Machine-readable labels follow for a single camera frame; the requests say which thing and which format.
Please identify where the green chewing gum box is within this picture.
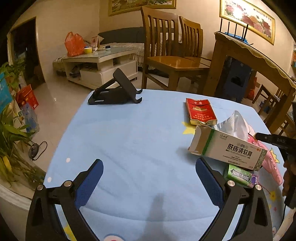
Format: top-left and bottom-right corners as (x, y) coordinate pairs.
(223, 164), (258, 188)

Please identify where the white green medicine box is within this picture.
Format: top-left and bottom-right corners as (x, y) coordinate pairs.
(188, 126), (267, 171)

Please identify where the person right hand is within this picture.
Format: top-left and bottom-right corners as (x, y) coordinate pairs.
(282, 160), (296, 196)

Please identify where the green potted plant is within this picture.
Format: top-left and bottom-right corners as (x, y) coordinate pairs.
(1, 62), (45, 187)

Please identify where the blue plastic stool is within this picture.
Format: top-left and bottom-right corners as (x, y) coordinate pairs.
(221, 56), (251, 103)

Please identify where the red cigarette pack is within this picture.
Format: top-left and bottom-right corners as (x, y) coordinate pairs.
(186, 98), (217, 126)

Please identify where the blue cartoon table cloth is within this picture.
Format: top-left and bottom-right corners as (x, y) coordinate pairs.
(43, 88), (293, 241)

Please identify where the black router with antennas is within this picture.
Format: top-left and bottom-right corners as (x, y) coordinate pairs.
(218, 18), (253, 46)

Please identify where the wooden dining table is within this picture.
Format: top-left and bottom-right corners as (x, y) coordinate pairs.
(202, 31), (295, 133)

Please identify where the red gift box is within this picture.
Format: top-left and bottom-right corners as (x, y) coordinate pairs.
(16, 84), (39, 109)

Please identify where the peony framed painting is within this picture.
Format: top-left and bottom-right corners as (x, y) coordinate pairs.
(219, 0), (275, 45)

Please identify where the wooden chair far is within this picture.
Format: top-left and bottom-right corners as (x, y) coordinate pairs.
(179, 16), (211, 67)

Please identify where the wooden chair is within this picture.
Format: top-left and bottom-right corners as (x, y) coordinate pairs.
(179, 16), (211, 67)
(141, 6), (209, 92)

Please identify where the wooden chair near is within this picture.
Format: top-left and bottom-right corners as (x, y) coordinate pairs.
(141, 6), (209, 92)

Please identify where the black phone stand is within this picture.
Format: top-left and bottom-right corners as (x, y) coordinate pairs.
(88, 68), (142, 105)

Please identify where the white coffee table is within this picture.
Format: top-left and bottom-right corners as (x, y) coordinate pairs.
(53, 47), (138, 90)

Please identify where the yellow cup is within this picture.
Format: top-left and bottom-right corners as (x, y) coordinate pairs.
(84, 47), (93, 54)

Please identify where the orange plastic bag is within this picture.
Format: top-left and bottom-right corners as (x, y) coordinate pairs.
(65, 32), (85, 57)

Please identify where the dark sofa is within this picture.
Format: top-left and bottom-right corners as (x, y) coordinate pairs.
(98, 27), (145, 44)

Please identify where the landscape framed painting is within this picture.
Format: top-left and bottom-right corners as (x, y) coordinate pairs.
(108, 0), (177, 16)

